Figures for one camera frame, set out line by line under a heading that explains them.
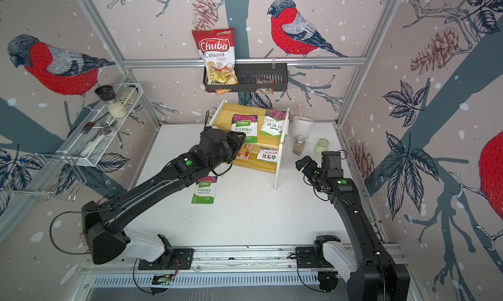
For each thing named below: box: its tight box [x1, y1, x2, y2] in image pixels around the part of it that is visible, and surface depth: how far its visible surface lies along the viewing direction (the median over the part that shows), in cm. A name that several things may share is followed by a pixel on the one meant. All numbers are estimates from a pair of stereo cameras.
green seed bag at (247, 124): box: [230, 113, 259, 144], surface depth 76 cm
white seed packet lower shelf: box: [256, 149, 279, 163], surface depth 87 cm
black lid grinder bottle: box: [94, 85, 128, 120], surface depth 77 cm
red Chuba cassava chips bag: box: [191, 27, 240, 96], surface depth 85 cm
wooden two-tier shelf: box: [209, 98, 291, 190], surface depth 78 cm
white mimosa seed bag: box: [260, 109, 288, 139], surface depth 76 cm
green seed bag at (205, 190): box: [191, 175, 218, 205], surface depth 92 cm
